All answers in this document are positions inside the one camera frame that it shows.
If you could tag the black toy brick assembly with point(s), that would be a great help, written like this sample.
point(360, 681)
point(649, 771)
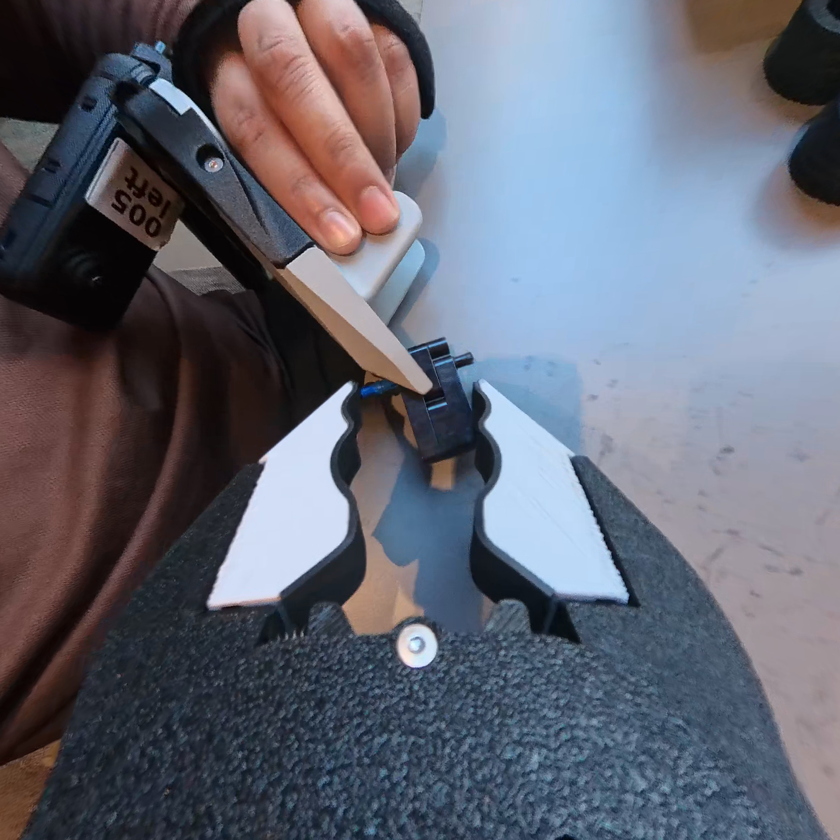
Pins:
point(443, 420)

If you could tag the black toy tyre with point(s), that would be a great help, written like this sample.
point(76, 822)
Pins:
point(820, 164)
point(807, 59)

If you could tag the blue toy pin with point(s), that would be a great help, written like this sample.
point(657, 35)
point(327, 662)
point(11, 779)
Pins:
point(374, 390)

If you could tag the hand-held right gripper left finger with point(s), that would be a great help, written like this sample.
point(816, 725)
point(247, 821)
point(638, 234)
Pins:
point(289, 518)

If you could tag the person's brown shirt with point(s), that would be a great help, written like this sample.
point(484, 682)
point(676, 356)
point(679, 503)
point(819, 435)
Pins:
point(98, 459)

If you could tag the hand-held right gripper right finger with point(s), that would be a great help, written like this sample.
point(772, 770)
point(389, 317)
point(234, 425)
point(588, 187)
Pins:
point(544, 518)

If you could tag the grey desk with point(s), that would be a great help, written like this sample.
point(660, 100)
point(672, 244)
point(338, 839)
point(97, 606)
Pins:
point(623, 262)

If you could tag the person's left forearm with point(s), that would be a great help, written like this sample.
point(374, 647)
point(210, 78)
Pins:
point(79, 39)

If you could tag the person's left hand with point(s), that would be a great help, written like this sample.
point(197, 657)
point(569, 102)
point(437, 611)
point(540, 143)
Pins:
point(315, 118)

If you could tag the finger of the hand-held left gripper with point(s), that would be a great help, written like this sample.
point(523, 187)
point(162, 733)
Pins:
point(400, 282)
point(341, 302)

